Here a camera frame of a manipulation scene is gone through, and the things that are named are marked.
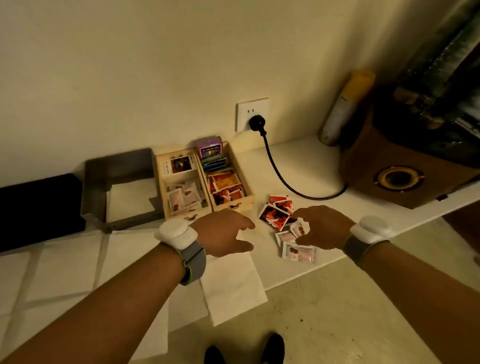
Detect person's right hand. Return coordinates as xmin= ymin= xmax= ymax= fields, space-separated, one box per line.
xmin=290 ymin=205 xmax=356 ymax=251

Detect dark glossy bundle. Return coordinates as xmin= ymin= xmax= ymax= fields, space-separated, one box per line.
xmin=374 ymin=0 xmax=480 ymax=168

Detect small purple carton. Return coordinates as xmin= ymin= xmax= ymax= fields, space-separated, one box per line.
xmin=195 ymin=136 xmax=224 ymax=160

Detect person's right black shoe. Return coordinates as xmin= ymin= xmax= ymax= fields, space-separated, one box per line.
xmin=261 ymin=332 xmax=286 ymax=364

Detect person's left black shoe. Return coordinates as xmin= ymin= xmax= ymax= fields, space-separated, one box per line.
xmin=203 ymin=344 xmax=227 ymax=364

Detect grey paper box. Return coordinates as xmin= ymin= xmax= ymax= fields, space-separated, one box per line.
xmin=80 ymin=148 xmax=166 ymax=233

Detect brown wooden box gold ring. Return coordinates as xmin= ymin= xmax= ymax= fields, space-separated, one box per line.
xmin=339 ymin=88 xmax=480 ymax=210

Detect spread of white napkins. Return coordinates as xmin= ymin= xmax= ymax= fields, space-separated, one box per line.
xmin=0 ymin=227 xmax=211 ymax=363

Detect white wrist tracker grey band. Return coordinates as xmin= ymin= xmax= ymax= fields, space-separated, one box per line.
xmin=341 ymin=215 xmax=395 ymax=268
xmin=154 ymin=218 xmax=208 ymax=287

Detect black paper box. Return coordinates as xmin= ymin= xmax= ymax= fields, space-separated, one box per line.
xmin=0 ymin=173 xmax=86 ymax=253

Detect black power plug cable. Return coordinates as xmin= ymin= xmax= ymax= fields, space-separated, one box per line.
xmin=248 ymin=115 xmax=349 ymax=202

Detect person's left forearm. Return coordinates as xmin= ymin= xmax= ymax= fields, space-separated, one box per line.
xmin=0 ymin=242 xmax=188 ymax=364

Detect white bottle yellow cap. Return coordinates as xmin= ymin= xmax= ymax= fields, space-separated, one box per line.
xmin=318 ymin=68 xmax=377 ymax=147

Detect person's black shoe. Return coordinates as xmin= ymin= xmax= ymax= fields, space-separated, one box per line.
xmin=203 ymin=344 xmax=227 ymax=364
xmin=261 ymin=332 xmax=286 ymax=364

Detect person's right forearm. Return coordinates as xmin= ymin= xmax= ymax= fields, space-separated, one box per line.
xmin=359 ymin=241 xmax=480 ymax=364

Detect person's left hand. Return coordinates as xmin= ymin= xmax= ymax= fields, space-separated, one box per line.
xmin=189 ymin=208 xmax=256 ymax=258

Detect white wall socket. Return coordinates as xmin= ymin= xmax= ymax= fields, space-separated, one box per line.
xmin=236 ymin=98 xmax=270 ymax=133

